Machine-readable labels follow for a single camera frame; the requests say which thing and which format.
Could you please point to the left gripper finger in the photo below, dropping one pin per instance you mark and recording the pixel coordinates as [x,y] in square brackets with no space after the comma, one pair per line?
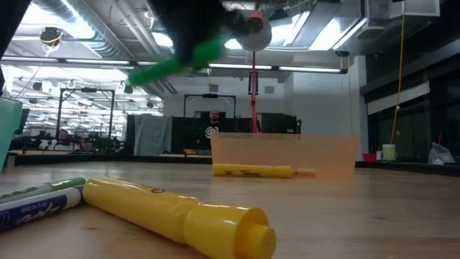
[187,52]

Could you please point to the green Sharpie highlighter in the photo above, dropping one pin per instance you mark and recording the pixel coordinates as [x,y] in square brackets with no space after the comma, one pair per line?
[158,70]

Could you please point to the yellow Sharpie highlighter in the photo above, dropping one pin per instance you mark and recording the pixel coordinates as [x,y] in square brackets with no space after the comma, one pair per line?
[161,212]
[251,171]

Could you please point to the green thin dry-erase marker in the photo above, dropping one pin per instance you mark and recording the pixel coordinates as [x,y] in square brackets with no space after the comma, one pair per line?
[64,183]

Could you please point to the navy thin dry-erase marker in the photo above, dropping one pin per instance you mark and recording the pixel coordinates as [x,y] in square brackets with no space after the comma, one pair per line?
[36,208]

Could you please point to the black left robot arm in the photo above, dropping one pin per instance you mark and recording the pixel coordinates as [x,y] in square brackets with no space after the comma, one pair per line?
[10,14]

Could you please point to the ceiling light strip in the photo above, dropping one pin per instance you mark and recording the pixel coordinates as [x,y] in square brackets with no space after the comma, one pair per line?
[97,62]
[244,67]

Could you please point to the person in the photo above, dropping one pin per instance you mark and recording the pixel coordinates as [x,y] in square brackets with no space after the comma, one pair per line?
[64,135]
[213,118]

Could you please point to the red desk lamp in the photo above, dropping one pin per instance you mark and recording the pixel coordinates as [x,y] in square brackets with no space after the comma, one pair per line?
[254,108]

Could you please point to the grey cloth cover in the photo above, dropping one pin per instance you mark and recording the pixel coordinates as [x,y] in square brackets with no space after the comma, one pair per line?
[152,135]

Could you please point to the black ceiling dome device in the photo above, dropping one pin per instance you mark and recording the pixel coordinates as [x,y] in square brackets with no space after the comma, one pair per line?
[51,36]

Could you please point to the orange translucent plastic bin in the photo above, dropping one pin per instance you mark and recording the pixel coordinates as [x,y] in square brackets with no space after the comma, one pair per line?
[305,154]

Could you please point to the teal translucent plastic bin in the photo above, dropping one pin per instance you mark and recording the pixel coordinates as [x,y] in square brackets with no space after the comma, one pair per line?
[9,133]

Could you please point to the red box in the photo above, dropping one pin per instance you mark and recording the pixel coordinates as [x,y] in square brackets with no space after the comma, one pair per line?
[369,157]

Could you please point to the lime green cup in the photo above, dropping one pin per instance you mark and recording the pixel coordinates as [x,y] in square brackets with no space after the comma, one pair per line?
[389,153]

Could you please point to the clear plastic bag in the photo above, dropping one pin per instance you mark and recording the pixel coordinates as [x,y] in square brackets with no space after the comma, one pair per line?
[440,154]

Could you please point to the black background rig frame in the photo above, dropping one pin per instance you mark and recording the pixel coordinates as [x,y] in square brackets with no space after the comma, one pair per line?
[210,95]
[88,90]

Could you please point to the black partition wall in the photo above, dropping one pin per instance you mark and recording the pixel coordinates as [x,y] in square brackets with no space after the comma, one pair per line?
[183,136]

